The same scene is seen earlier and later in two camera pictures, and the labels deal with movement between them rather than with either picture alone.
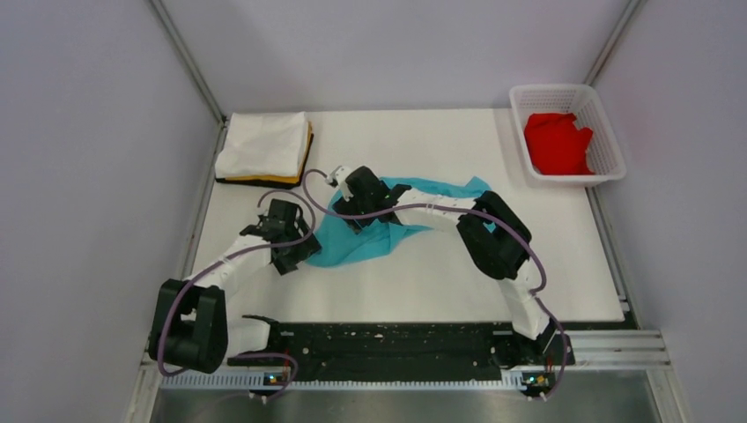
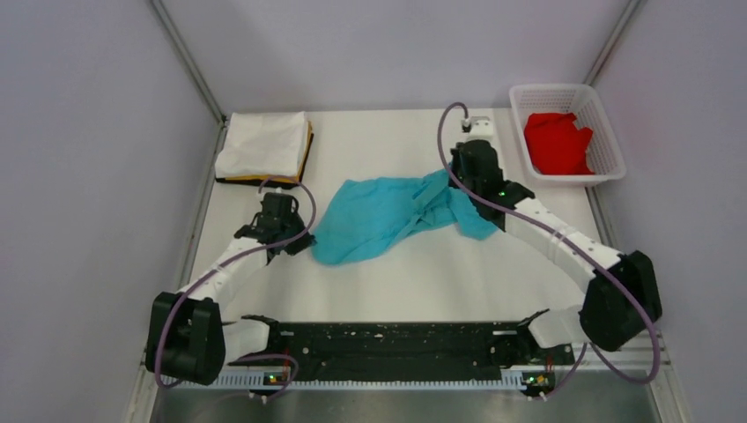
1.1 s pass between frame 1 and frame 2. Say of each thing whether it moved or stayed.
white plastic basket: stayed
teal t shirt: stayed
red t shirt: stayed
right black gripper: moved
